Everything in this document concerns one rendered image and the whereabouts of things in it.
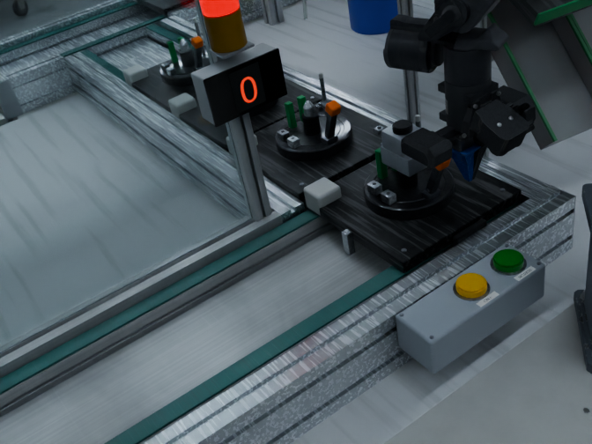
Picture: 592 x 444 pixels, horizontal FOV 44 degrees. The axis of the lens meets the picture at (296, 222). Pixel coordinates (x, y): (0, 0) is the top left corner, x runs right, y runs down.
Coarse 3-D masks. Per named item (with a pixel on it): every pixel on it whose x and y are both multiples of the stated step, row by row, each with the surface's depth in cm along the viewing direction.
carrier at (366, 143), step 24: (288, 120) 133; (312, 120) 129; (360, 120) 136; (264, 144) 134; (288, 144) 128; (312, 144) 127; (336, 144) 126; (360, 144) 129; (264, 168) 128; (288, 168) 126; (312, 168) 125; (336, 168) 124
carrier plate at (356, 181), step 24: (360, 168) 122; (456, 168) 118; (360, 192) 117; (456, 192) 112; (480, 192) 111; (504, 192) 110; (336, 216) 113; (360, 216) 111; (432, 216) 108; (456, 216) 107; (480, 216) 107; (360, 240) 108; (384, 240) 106; (408, 240) 105; (432, 240) 104; (408, 264) 102
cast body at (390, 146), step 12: (384, 132) 108; (396, 132) 106; (408, 132) 106; (384, 144) 109; (396, 144) 107; (384, 156) 111; (396, 156) 108; (408, 156) 107; (396, 168) 110; (408, 168) 107; (420, 168) 108
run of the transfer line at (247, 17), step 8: (240, 0) 215; (248, 0) 217; (256, 0) 219; (288, 0) 225; (296, 0) 227; (240, 8) 217; (248, 8) 218; (256, 8) 220; (248, 16) 219; (256, 16) 221
